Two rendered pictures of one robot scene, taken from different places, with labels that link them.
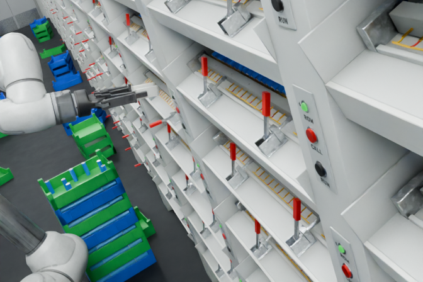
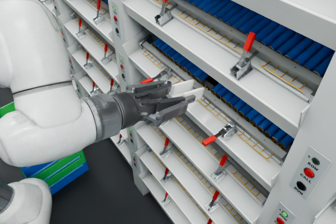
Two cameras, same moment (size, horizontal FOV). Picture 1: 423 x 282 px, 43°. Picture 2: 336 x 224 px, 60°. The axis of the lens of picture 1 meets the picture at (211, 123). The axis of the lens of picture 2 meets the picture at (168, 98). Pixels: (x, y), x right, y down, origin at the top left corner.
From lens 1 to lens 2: 1.09 m
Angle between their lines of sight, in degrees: 27
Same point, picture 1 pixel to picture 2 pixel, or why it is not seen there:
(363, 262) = not seen: outside the picture
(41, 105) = (80, 127)
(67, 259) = (37, 213)
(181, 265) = (111, 174)
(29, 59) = (58, 49)
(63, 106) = (108, 124)
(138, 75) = (132, 43)
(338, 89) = not seen: outside the picture
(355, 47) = not seen: outside the picture
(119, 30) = not seen: outside the picture
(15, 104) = (41, 129)
